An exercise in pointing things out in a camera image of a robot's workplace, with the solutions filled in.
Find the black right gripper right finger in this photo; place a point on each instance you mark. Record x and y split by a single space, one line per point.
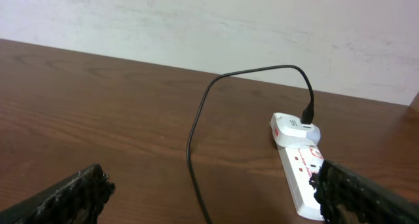
347 197

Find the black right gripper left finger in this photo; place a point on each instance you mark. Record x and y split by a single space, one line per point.
79 198

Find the white USB charger adapter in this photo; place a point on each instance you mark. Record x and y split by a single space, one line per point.
289 132

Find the white power strip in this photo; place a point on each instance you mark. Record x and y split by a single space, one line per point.
299 165

